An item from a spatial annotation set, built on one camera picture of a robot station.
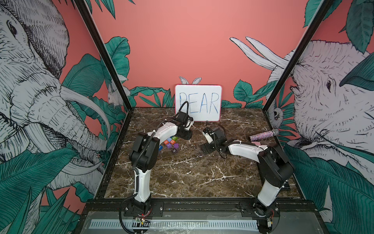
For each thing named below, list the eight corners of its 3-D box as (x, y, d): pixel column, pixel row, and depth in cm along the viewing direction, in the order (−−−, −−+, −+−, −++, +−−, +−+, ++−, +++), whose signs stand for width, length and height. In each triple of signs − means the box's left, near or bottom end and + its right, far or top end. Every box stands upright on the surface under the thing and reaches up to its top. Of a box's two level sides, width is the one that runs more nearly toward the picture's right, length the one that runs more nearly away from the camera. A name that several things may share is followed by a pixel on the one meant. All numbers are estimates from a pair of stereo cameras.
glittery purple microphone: (251, 142, 102) (253, 139, 99) (248, 138, 104) (250, 135, 101) (277, 135, 106) (280, 132, 103) (274, 131, 109) (277, 128, 106)
